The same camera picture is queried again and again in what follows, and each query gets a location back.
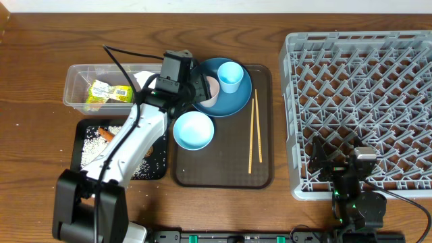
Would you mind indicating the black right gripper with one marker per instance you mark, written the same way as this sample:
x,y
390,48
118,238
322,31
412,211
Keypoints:
x,y
336,168

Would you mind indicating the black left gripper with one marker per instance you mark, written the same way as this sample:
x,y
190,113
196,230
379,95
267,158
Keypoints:
x,y
202,89

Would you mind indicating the pink cup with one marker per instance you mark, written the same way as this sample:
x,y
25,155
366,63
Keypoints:
x,y
214,90

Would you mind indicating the light blue bowl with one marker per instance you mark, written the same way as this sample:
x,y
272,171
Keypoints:
x,y
193,130

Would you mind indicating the white napkin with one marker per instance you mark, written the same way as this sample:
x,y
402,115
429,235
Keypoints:
x,y
142,78

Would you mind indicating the brown walnut shell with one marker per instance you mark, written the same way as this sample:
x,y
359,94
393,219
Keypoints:
x,y
149,152

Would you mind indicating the orange carrot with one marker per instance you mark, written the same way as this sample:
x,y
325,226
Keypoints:
x,y
107,135

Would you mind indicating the green snack wrapper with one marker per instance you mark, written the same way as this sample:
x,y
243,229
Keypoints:
x,y
100,93

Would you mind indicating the white rice pile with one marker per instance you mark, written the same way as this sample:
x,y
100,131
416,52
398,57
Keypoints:
x,y
151,168

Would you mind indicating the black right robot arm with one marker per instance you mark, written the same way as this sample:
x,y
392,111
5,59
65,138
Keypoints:
x,y
360,212

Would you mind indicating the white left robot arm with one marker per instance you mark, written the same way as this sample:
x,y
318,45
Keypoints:
x,y
90,205

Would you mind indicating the grey dishwasher rack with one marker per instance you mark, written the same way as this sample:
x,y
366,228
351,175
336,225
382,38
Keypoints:
x,y
375,86

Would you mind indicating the black waste tray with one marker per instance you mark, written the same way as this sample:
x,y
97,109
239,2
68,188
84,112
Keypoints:
x,y
79,137

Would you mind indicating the light blue cup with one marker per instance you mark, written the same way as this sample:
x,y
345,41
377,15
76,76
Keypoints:
x,y
230,75

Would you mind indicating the short wooden chopstick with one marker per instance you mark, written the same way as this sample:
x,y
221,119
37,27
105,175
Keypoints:
x,y
251,138

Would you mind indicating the brown serving tray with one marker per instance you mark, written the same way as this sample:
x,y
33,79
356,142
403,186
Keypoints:
x,y
223,163

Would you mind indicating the long wooden chopstick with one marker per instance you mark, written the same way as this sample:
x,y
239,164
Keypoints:
x,y
258,126

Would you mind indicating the clear plastic bin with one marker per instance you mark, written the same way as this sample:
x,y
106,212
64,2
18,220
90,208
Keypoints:
x,y
78,82

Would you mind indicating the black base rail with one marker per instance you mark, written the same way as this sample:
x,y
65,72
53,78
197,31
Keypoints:
x,y
296,237

